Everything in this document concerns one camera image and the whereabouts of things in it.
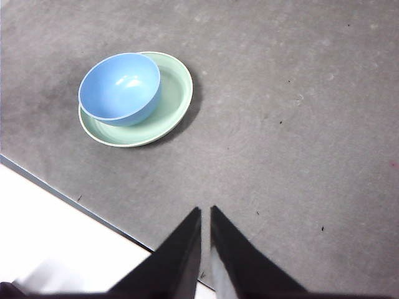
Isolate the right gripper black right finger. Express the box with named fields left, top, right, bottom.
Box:
left=209, top=205, right=309, bottom=299

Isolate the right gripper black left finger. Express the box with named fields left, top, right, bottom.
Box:
left=105, top=207, right=203, bottom=299

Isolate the green round plate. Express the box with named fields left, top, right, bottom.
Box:
left=78, top=51, right=194, bottom=148

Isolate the blue ribbed bowl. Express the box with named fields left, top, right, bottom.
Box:
left=77, top=52, right=162, bottom=128

